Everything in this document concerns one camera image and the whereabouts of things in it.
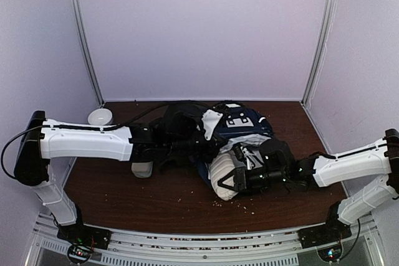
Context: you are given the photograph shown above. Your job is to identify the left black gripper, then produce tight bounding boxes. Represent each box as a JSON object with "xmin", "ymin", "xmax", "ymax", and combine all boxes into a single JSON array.
[{"xmin": 166, "ymin": 131, "xmax": 229, "ymax": 165}]

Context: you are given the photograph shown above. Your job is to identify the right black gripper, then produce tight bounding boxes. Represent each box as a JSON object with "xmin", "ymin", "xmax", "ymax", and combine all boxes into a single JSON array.
[{"xmin": 218, "ymin": 168, "xmax": 287, "ymax": 194}]

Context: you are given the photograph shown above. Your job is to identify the beige ribbed pencil case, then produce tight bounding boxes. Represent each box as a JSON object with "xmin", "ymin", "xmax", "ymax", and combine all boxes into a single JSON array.
[{"xmin": 208, "ymin": 151, "xmax": 244, "ymax": 201}]

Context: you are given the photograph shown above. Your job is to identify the navy blue backpack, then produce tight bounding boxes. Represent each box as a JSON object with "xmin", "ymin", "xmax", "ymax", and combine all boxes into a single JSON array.
[{"xmin": 191, "ymin": 100, "xmax": 274, "ymax": 187}]

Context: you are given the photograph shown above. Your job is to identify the beige glasses case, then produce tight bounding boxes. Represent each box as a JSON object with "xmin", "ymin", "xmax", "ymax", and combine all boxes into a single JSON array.
[{"xmin": 131, "ymin": 161, "xmax": 153, "ymax": 178}]

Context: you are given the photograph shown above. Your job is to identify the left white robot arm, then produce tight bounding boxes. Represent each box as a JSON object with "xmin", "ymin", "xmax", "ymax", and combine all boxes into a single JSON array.
[{"xmin": 14, "ymin": 101, "xmax": 225, "ymax": 245}]

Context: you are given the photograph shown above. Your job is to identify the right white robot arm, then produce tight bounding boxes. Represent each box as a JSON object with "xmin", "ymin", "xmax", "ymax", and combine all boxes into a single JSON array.
[{"xmin": 209, "ymin": 129, "xmax": 398, "ymax": 249}]

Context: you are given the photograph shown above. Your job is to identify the white patterned bowl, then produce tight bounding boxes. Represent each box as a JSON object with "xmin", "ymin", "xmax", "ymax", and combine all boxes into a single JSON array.
[{"xmin": 87, "ymin": 108, "xmax": 113, "ymax": 126}]

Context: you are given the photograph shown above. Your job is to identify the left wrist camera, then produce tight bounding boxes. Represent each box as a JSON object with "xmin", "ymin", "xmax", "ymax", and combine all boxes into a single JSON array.
[{"xmin": 201, "ymin": 109, "xmax": 224, "ymax": 141}]

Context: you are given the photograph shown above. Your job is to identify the front aluminium rail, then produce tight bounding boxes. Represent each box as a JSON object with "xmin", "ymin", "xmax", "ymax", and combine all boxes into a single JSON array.
[{"xmin": 24, "ymin": 212, "xmax": 384, "ymax": 266}]

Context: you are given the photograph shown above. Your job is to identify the left aluminium frame post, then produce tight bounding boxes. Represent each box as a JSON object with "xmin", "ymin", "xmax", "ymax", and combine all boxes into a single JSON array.
[{"xmin": 71, "ymin": 0, "xmax": 105, "ymax": 107}]

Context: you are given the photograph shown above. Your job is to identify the aluminium frame post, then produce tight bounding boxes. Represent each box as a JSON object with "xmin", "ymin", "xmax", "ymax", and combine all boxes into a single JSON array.
[
  {"xmin": 302, "ymin": 0, "xmax": 337, "ymax": 108},
  {"xmin": 71, "ymin": 0, "xmax": 105, "ymax": 107}
]

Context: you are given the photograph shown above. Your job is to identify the right aluminium frame post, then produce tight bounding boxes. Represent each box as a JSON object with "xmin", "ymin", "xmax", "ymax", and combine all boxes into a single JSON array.
[{"xmin": 302, "ymin": 0, "xmax": 337, "ymax": 108}]

